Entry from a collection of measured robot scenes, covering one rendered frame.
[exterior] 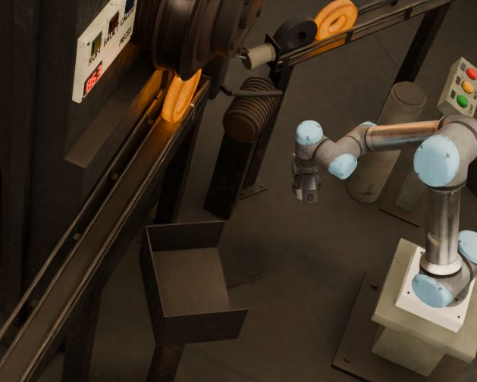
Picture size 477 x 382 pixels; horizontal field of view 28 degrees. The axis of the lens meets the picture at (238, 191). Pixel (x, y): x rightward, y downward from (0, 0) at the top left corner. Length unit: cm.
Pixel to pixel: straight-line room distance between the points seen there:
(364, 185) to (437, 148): 107
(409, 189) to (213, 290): 126
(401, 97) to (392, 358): 85
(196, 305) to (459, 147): 76
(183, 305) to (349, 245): 114
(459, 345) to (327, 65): 152
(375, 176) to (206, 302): 120
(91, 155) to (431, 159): 84
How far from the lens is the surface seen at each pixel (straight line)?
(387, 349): 310
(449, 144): 243
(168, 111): 256
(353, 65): 403
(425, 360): 309
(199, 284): 241
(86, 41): 199
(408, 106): 317
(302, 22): 290
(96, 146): 228
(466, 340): 294
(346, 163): 269
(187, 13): 216
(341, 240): 339
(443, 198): 251
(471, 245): 277
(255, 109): 295
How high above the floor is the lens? 258
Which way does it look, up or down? 49 degrees down
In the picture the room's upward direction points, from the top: 18 degrees clockwise
